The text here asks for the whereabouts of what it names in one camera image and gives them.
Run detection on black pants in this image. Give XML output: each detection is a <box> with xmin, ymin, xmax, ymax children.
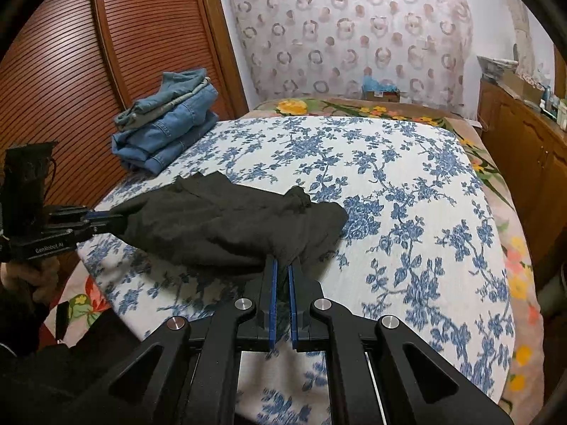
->
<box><xmin>108</xmin><ymin>170</ymin><xmax>350</xmax><ymax>282</ymax></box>

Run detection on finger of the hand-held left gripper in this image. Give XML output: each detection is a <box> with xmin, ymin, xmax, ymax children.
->
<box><xmin>48</xmin><ymin>206</ymin><xmax>128</xmax><ymax>225</ymax></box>
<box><xmin>66</xmin><ymin>222</ymin><xmax>130</xmax><ymax>243</ymax></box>

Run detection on beige lace curtain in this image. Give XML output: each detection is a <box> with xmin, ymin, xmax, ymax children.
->
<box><xmin>505</xmin><ymin>0</ymin><xmax>533</xmax><ymax>80</ymax></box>

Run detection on brown louvered wardrobe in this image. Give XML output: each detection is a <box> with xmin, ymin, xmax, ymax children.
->
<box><xmin>0</xmin><ymin>0</ymin><xmax>249</xmax><ymax>214</ymax></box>

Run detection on sheer curtain with pink rings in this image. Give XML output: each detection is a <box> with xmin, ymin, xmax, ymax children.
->
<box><xmin>217</xmin><ymin>0</ymin><xmax>476</xmax><ymax>108</ymax></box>

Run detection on floral patterned box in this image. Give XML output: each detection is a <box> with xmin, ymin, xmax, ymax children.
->
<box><xmin>477</xmin><ymin>55</ymin><xmax>520</xmax><ymax>77</ymax></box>

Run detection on open cardboard box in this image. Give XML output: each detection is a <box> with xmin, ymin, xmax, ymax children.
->
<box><xmin>505</xmin><ymin>71</ymin><xmax>544</xmax><ymax>101</ymax></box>

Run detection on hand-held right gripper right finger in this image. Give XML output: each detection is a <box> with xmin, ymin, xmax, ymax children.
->
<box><xmin>288</xmin><ymin>263</ymin><xmax>517</xmax><ymax>425</ymax></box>

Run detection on person's dark clothing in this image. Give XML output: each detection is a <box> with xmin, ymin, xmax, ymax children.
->
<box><xmin>0</xmin><ymin>307</ymin><xmax>151</xmax><ymax>425</ymax></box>

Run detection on blue floral white bedspread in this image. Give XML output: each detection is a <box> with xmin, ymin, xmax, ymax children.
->
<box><xmin>77</xmin><ymin>115</ymin><xmax>517</xmax><ymax>425</ymax></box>

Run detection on blue crumpled plastic bag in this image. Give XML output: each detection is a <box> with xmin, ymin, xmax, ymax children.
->
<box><xmin>362</xmin><ymin>74</ymin><xmax>399</xmax><ymax>95</ymax></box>

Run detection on grey round container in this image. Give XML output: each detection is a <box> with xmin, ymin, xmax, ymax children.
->
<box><xmin>537</xmin><ymin>260</ymin><xmax>567</xmax><ymax>320</ymax></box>

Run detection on brown wooden sideboard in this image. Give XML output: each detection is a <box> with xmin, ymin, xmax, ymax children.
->
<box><xmin>476</xmin><ymin>77</ymin><xmax>567</xmax><ymax>276</ymax></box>

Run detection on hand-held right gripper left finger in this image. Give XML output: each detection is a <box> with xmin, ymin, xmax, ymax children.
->
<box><xmin>62</xmin><ymin>254</ymin><xmax>280</xmax><ymax>425</ymax></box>

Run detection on person's left forearm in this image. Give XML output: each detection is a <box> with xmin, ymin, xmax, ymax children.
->
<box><xmin>0</xmin><ymin>281</ymin><xmax>50</xmax><ymax>357</ymax></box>

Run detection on small cardboard box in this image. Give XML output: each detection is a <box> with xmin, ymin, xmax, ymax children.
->
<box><xmin>363</xmin><ymin>89</ymin><xmax>402</xmax><ymax>103</ymax></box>

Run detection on light blue-green folded jeans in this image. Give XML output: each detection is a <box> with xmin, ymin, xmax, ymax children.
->
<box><xmin>114</xmin><ymin>68</ymin><xmax>210</xmax><ymax>132</ymax></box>

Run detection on person's left hand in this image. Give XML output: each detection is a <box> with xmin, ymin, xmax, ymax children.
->
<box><xmin>0</xmin><ymin>256</ymin><xmax>61</xmax><ymax>306</ymax></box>

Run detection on blue folded jeans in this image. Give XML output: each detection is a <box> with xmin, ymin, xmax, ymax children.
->
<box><xmin>111</xmin><ymin>86</ymin><xmax>220</xmax><ymax>161</ymax></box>
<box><xmin>144</xmin><ymin>119</ymin><xmax>219</xmax><ymax>176</ymax></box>

